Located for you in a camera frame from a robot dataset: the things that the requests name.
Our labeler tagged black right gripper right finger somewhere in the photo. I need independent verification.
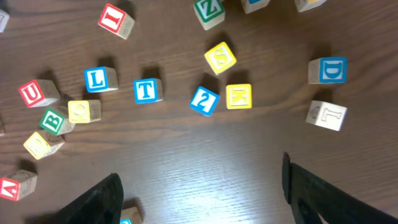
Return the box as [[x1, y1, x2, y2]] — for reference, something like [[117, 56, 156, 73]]
[[282, 152, 397, 224]]

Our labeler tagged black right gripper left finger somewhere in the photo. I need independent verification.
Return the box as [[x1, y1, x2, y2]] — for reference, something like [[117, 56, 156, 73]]
[[46, 173, 124, 224]]

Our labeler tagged blue P wooden block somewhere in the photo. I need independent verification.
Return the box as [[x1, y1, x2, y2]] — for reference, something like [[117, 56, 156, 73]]
[[119, 207, 142, 224]]

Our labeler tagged yellow block mid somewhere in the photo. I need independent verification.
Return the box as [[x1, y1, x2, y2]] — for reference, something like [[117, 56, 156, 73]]
[[204, 42, 237, 75]]

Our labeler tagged green white Z block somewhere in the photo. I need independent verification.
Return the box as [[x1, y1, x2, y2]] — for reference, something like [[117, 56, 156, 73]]
[[305, 100, 347, 131]]

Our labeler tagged red A wooden block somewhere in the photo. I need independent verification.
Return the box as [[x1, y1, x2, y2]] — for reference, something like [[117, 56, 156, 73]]
[[1, 170, 37, 202]]

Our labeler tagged yellow acorn wooden block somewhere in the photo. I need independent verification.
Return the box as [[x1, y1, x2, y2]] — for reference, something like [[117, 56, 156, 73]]
[[23, 130, 65, 160]]

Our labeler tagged green B wooden block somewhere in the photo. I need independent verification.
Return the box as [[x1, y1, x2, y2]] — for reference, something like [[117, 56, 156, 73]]
[[39, 106, 75, 136]]

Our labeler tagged yellow block beside B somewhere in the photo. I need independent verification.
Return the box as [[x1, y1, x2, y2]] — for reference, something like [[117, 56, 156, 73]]
[[68, 100, 101, 124]]

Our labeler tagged yellow hammer wooden block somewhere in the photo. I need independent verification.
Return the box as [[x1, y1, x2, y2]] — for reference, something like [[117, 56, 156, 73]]
[[226, 83, 252, 110]]

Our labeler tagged blue T wooden block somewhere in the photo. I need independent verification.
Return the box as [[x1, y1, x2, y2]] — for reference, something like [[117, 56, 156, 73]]
[[133, 78, 164, 104]]

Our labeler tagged blue L wooden block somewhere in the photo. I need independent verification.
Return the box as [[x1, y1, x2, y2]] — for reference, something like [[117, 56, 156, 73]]
[[84, 67, 118, 93]]

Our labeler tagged blue D block right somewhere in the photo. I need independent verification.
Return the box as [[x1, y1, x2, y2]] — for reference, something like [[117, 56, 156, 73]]
[[308, 57, 348, 84]]

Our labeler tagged red U block centre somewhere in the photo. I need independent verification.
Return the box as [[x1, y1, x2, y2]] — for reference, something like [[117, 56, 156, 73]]
[[18, 80, 60, 108]]

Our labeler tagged blue 2 wooden block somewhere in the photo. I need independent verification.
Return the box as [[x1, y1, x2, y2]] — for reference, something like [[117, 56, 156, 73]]
[[190, 86, 220, 116]]

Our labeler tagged red I block upper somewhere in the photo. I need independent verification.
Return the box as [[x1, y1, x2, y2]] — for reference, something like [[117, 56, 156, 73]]
[[98, 3, 135, 40]]

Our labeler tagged yellow 8 wooden block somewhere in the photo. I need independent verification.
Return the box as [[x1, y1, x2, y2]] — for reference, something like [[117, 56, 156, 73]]
[[294, 0, 326, 12]]

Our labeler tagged blue 5 wooden block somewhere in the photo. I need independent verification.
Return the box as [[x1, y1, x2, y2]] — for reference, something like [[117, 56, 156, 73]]
[[241, 0, 270, 14]]

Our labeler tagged green Z wooden block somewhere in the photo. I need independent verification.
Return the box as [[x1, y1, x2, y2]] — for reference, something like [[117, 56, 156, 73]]
[[193, 0, 225, 30]]

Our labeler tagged blue X wooden block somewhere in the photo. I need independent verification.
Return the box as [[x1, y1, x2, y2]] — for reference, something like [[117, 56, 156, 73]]
[[0, 9, 10, 33]]

